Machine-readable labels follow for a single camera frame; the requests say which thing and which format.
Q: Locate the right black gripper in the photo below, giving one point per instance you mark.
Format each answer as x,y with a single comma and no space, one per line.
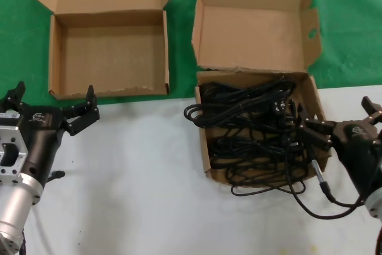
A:
358,147

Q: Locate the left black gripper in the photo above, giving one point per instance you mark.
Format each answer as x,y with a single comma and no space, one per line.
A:
41,129

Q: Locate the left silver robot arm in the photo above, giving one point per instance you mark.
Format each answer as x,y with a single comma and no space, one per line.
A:
15,207

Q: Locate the black knob on left arm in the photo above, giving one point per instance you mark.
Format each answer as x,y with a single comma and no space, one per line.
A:
58,174

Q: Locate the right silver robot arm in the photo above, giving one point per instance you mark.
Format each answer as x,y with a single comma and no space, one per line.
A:
376,204

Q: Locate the empty-type brown cardboard box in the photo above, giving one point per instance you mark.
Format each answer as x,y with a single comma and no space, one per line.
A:
113,55

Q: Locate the left silver camera bracket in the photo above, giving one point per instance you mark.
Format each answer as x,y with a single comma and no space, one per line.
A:
12,135

